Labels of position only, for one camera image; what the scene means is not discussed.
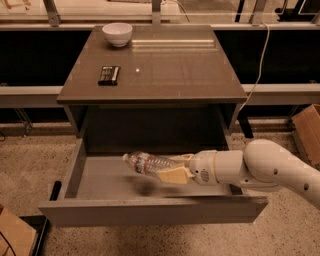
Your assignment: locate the open grey top drawer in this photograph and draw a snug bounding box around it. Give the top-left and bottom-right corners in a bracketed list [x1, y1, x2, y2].
[39, 139, 268, 227]

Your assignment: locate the grey cabinet with glossy top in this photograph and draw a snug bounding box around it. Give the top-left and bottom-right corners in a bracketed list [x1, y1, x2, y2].
[57, 25, 247, 155]

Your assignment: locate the white cable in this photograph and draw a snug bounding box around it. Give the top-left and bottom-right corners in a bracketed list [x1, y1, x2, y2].
[237, 21, 270, 114]

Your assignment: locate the cardboard box right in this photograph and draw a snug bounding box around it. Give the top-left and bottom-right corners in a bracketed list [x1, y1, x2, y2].
[292, 104, 320, 165]

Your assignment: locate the cardboard box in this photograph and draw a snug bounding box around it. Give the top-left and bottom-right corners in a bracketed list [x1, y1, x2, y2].
[0, 205, 36, 256]
[292, 104, 320, 165]

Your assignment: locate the black cabinet foot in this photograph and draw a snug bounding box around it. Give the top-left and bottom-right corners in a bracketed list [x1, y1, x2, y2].
[50, 181, 62, 201]

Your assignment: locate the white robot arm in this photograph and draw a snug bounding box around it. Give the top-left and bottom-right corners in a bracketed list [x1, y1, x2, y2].
[157, 139, 320, 208]

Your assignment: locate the white ceramic bowl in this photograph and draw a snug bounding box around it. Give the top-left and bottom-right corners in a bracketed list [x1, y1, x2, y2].
[102, 23, 133, 47]

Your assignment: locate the clear plastic water bottle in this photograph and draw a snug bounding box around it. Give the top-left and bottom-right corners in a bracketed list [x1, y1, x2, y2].
[122, 151, 178, 176]

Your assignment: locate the black chocolate bar pack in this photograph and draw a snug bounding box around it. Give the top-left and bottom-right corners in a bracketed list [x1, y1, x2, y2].
[98, 66, 121, 86]

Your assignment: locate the cardboard box lower left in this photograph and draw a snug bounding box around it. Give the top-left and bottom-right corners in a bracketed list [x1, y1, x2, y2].
[0, 205, 36, 256]

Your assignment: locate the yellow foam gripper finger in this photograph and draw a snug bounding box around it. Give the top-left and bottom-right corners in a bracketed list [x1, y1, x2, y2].
[157, 166, 194, 184]
[170, 153, 193, 164]

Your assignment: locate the black tray on floor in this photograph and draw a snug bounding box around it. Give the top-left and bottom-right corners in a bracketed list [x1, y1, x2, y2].
[21, 215, 50, 256]

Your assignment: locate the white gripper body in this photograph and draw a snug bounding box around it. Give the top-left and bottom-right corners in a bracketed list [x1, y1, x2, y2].
[189, 150, 218, 186]

